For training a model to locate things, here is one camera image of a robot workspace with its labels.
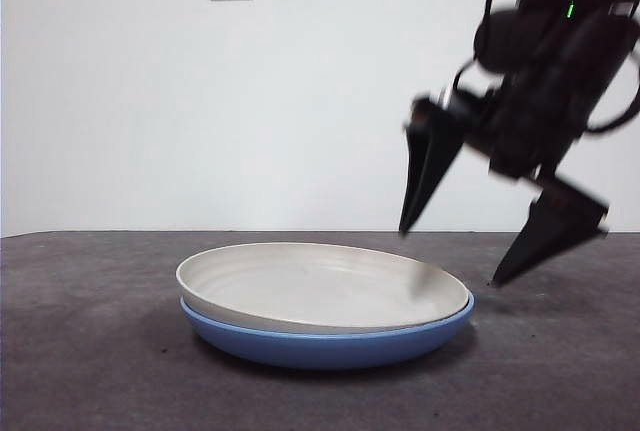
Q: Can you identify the white round plate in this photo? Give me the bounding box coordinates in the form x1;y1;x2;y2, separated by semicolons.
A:
175;242;471;335

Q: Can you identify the blue round plate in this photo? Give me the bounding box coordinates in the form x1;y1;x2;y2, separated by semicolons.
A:
179;293;475;371

